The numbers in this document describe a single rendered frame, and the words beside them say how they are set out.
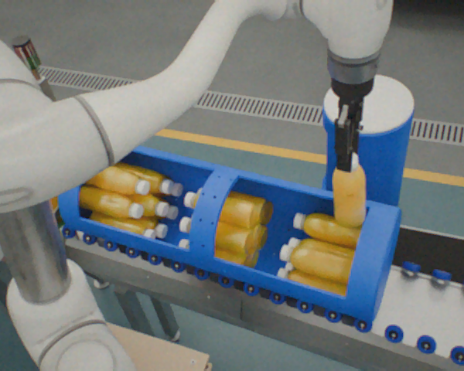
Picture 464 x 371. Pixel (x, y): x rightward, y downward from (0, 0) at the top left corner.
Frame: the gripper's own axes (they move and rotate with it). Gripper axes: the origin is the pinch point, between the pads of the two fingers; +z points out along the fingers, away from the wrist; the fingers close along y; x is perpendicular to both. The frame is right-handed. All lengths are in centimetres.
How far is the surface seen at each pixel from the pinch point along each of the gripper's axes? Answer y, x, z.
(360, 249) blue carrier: -6.2, -5.6, 23.8
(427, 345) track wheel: -11, -24, 49
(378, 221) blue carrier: 1.6, -7.4, 22.5
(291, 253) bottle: -6.1, 11.0, 34.0
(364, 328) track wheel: -11, -9, 50
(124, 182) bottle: -2, 60, 29
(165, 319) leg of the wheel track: 4, 73, 126
